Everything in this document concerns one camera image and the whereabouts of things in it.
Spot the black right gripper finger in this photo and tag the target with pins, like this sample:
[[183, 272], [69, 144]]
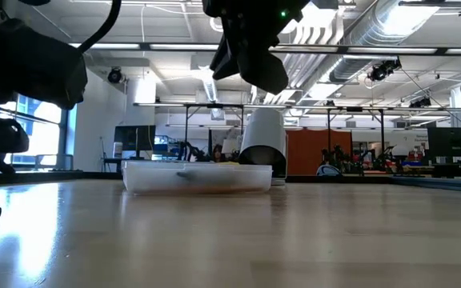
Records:
[[264, 68], [226, 60]]

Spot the translucent white supply box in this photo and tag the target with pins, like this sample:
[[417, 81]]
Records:
[[154, 180]]

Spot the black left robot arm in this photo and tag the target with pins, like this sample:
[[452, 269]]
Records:
[[22, 64]]

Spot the background black robot arm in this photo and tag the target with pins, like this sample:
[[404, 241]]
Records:
[[198, 156]]

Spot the white cylinder device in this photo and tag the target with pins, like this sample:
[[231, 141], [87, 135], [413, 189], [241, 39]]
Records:
[[264, 132]]

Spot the orange partition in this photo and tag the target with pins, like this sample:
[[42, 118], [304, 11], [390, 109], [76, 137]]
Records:
[[306, 148]]

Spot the person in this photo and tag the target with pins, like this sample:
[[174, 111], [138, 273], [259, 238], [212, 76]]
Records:
[[217, 154]]

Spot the black ceiling spotlight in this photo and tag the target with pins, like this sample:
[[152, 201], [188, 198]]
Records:
[[115, 75]]

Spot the black monitor with stand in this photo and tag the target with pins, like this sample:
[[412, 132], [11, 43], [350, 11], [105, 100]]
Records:
[[134, 138]]

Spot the blue white rounded object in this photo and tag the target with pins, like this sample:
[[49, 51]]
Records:
[[328, 171]]

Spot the small black ceiling light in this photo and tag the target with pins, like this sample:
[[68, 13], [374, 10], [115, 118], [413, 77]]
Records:
[[420, 102]]

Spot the wide black monitor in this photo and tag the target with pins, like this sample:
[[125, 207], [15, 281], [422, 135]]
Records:
[[452, 140]]

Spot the blue mat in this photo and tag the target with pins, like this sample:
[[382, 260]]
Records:
[[446, 184]]

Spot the black metal station frame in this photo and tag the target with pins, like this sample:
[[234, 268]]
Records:
[[214, 105], [382, 132]]

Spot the black overhead rail with lights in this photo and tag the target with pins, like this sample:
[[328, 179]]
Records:
[[144, 46]]

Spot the silver ventilation duct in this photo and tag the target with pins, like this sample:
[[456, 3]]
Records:
[[358, 64]]

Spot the black ceiling camera cluster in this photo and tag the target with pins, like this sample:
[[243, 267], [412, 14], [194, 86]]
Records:
[[382, 70]]

